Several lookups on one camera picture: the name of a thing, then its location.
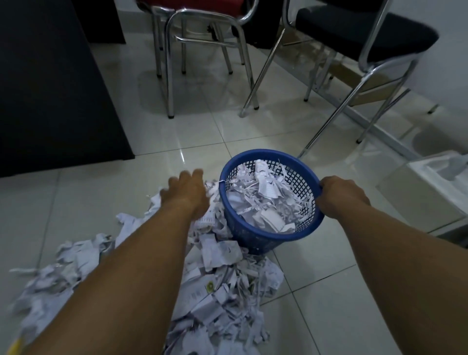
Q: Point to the black cabinet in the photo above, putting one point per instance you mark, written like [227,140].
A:
[102,22]

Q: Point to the white tiled floor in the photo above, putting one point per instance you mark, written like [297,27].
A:
[201,131]

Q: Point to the person's right hand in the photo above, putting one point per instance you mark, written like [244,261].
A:
[342,197]

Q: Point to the yellow paper scrap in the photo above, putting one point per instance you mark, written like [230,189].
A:
[15,347]

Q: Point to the person's left hand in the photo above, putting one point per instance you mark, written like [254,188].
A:
[186,194]

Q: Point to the black chrome chair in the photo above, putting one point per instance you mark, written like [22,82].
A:
[365,36]

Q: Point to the pile of shredded white paper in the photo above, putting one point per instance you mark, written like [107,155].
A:
[219,303]

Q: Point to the black hanging bag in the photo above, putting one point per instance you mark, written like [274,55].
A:
[259,25]

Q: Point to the brown wooden board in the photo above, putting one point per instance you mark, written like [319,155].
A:
[343,73]

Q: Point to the person's left forearm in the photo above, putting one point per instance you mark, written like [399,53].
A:
[120,285]

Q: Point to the red chrome chair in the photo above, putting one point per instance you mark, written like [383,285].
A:
[197,3]

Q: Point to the blue plastic mesh wastebasket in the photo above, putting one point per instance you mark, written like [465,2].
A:
[256,243]

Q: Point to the black table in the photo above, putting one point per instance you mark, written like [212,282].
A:
[55,109]

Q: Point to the person's right forearm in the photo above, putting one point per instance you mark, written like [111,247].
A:
[402,270]

